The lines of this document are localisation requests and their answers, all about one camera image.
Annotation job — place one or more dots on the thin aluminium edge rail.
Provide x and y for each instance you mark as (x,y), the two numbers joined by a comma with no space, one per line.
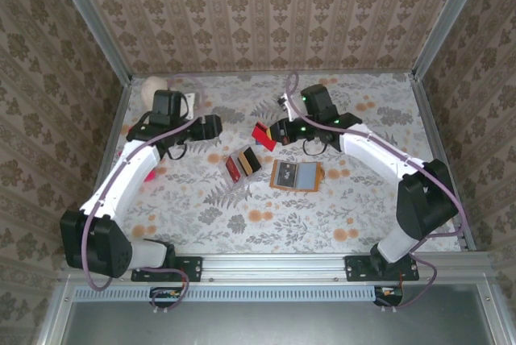
(242,73)

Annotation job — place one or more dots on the black VIP card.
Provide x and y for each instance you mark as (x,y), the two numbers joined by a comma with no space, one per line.
(287,175)

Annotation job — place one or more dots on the floral patterned table cover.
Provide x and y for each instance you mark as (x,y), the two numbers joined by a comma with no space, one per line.
(262,220)

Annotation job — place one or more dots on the dark red card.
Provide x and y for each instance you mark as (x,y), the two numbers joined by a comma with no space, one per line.
(233,168)

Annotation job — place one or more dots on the grey metal sheet panel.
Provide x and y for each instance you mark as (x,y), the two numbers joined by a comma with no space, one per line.
(262,325)

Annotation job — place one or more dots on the aluminium frame post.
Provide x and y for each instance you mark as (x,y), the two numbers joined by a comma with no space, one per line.
(451,18)
(88,18)

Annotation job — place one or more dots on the pink striped plush doll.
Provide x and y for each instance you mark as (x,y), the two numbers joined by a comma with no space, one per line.
(150,176)

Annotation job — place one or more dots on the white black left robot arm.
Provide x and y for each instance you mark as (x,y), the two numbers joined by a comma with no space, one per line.
(121,184)

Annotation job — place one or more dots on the orange leather card holder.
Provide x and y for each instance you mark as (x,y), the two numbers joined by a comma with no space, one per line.
(308,177)

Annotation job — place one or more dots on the white teddy bear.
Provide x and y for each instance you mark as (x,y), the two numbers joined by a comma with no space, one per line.
(150,89)

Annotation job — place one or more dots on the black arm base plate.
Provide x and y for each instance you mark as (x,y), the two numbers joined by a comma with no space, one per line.
(356,268)
(189,266)

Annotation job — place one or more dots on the aluminium frame side rail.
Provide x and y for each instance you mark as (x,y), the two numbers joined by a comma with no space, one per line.
(429,119)
(115,123)

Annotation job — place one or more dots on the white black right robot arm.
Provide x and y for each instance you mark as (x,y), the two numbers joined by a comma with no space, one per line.
(375,151)

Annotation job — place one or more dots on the small black controller board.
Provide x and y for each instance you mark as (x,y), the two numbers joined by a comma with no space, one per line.
(165,294)
(389,294)

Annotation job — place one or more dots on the gold card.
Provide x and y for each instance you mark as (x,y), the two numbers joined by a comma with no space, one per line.
(253,163)

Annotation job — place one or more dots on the aluminium frame cross rail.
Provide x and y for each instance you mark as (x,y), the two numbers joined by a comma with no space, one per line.
(274,266)

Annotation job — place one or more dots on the red card with black stripe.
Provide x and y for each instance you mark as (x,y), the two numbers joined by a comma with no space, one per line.
(264,141)

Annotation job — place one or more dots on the clear acrylic card stand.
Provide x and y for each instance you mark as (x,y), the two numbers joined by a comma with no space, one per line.
(246,175)

